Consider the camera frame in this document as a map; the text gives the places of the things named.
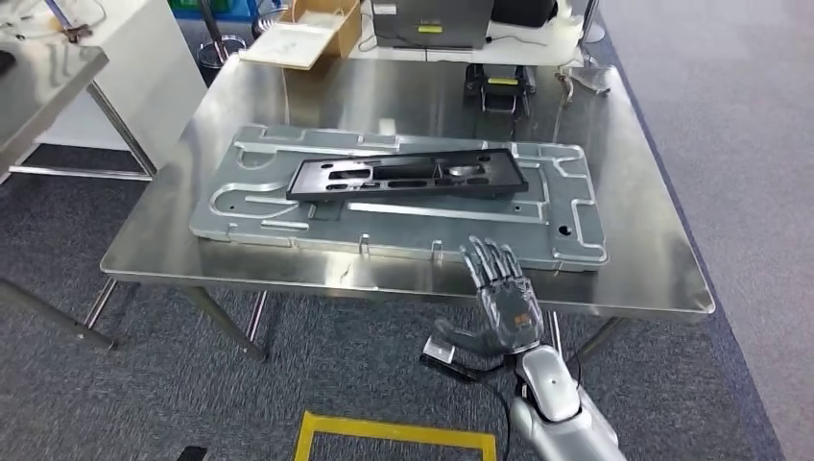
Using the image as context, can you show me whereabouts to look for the stool with silver base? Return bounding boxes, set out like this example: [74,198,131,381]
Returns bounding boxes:
[195,0,248,71]

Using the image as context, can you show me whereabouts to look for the beige cord bundle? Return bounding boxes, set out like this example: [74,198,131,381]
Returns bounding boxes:
[553,63,613,97]

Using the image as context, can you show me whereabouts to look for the black plastic frame part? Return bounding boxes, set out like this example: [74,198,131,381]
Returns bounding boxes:
[286,148,530,204]

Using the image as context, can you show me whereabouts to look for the cardboard box with white lid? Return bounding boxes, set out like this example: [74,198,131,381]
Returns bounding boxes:
[238,0,364,71]

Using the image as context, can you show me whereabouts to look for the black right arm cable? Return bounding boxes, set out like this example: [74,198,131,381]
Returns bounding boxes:
[495,355,587,461]

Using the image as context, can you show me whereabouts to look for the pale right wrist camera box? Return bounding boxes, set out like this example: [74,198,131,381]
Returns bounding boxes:
[419,335,510,384]

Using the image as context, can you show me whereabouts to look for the silver stand pole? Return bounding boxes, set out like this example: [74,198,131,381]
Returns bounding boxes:
[577,0,607,44]

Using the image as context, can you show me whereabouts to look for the white cabinet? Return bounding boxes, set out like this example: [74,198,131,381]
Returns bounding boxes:
[35,0,208,170]

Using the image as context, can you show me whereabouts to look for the stamped silver metal plate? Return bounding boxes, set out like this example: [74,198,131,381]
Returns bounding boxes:
[189,124,609,274]

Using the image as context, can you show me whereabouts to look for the stainless steel table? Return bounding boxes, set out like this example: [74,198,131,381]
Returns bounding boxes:
[0,42,159,352]

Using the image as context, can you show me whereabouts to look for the grey laptop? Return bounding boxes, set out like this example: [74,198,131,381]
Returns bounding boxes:
[371,0,496,51]

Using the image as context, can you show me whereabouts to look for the brown tool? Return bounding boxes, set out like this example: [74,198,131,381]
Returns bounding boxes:
[60,22,97,44]

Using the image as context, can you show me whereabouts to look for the white table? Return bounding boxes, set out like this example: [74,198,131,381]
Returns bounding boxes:
[349,0,602,68]

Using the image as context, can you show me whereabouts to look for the stainless steel workbench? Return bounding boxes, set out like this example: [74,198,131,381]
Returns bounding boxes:
[100,54,717,364]

